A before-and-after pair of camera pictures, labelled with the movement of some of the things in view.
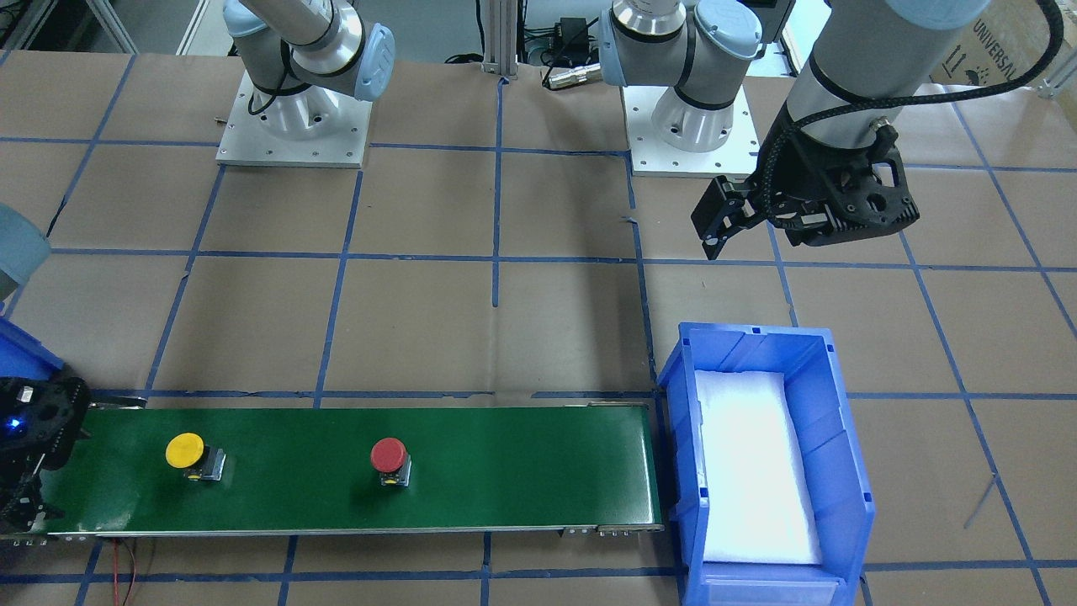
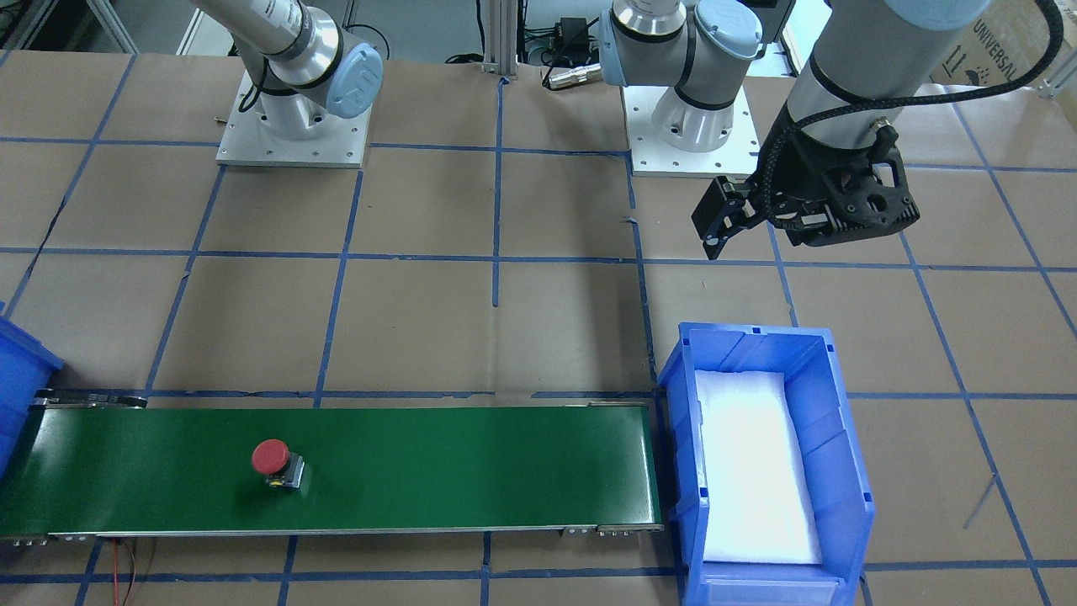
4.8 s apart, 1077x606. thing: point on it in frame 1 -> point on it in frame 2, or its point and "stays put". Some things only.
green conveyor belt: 310,470 stays put
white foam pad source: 757,504 stays put
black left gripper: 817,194 stays put
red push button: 390,459 -> 282,468
